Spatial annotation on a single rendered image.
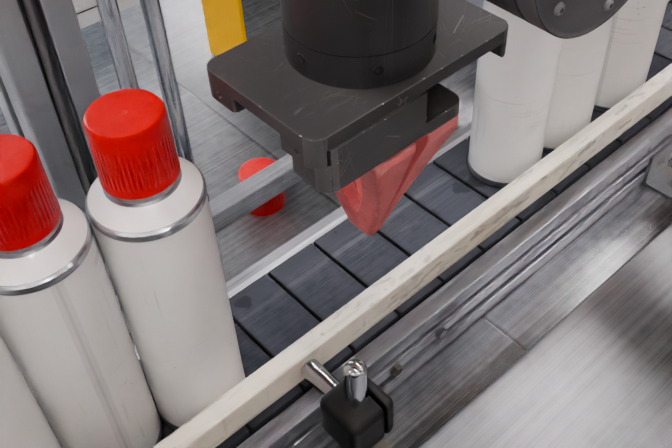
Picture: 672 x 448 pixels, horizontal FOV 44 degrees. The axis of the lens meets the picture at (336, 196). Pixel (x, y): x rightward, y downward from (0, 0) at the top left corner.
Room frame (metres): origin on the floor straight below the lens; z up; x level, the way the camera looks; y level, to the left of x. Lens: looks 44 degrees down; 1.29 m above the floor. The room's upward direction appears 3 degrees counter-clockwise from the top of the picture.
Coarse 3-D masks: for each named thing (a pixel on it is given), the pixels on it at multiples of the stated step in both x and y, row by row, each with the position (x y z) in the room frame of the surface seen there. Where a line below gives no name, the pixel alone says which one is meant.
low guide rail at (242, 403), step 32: (640, 96) 0.46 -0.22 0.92; (608, 128) 0.43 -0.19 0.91; (544, 160) 0.40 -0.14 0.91; (576, 160) 0.41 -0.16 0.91; (512, 192) 0.37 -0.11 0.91; (544, 192) 0.39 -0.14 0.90; (480, 224) 0.35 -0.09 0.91; (416, 256) 0.32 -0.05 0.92; (448, 256) 0.33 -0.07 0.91; (384, 288) 0.30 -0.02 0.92; (416, 288) 0.31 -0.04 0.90; (352, 320) 0.28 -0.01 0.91; (288, 352) 0.26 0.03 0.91; (320, 352) 0.26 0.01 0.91; (256, 384) 0.24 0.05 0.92; (288, 384) 0.25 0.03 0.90; (224, 416) 0.22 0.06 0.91
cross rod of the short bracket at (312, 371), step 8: (312, 360) 0.26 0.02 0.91; (304, 368) 0.25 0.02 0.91; (312, 368) 0.25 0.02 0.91; (320, 368) 0.25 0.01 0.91; (304, 376) 0.25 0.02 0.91; (312, 376) 0.25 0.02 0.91; (320, 376) 0.25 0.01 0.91; (328, 376) 0.25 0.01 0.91; (312, 384) 0.25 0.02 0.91; (320, 384) 0.24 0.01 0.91; (328, 384) 0.24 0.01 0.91; (336, 384) 0.24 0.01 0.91; (320, 392) 0.24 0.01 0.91
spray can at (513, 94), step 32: (512, 32) 0.42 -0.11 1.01; (544, 32) 0.41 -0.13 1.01; (480, 64) 0.43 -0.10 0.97; (512, 64) 0.41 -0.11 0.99; (544, 64) 0.41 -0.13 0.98; (480, 96) 0.43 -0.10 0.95; (512, 96) 0.41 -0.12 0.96; (544, 96) 0.42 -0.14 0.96; (480, 128) 0.43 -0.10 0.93; (512, 128) 0.41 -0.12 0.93; (544, 128) 0.42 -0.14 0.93; (480, 160) 0.42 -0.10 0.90; (512, 160) 0.41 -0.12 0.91
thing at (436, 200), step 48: (432, 192) 0.41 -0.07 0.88; (480, 192) 0.41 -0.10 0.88; (336, 240) 0.37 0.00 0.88; (384, 240) 0.37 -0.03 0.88; (288, 288) 0.33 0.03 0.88; (336, 288) 0.33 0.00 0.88; (432, 288) 0.33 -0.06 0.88; (240, 336) 0.30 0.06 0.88; (288, 336) 0.30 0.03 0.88; (240, 432) 0.23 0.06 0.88
